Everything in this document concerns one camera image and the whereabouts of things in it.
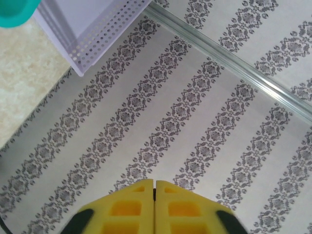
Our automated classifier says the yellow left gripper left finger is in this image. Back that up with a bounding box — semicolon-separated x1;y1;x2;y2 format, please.
60;179;155;234

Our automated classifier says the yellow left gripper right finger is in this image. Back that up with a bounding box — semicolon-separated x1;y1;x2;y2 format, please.
155;180;249;234

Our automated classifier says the lavender plastic basket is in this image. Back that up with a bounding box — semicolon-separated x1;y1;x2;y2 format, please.
33;0;153;78

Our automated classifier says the teal plastic basket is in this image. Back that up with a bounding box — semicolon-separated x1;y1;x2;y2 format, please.
0;0;40;28

